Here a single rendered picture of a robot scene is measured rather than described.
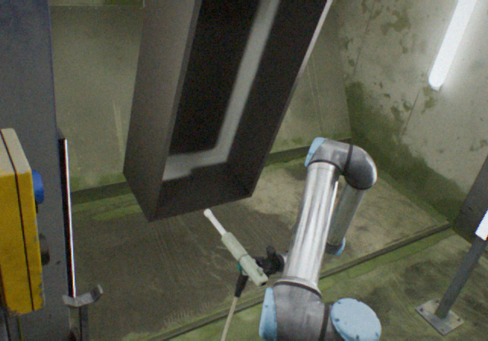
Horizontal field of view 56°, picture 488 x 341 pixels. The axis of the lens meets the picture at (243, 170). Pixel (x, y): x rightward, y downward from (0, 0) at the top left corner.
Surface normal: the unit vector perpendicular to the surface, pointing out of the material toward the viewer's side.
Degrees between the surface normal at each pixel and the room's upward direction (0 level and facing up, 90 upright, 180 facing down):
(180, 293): 0
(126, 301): 0
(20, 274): 90
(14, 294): 90
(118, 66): 57
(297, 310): 27
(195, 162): 12
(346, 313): 5
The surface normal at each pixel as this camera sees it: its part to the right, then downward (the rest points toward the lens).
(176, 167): 0.27, -0.72
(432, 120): -0.83, 0.18
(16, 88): 0.53, 0.52
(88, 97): 0.52, -0.02
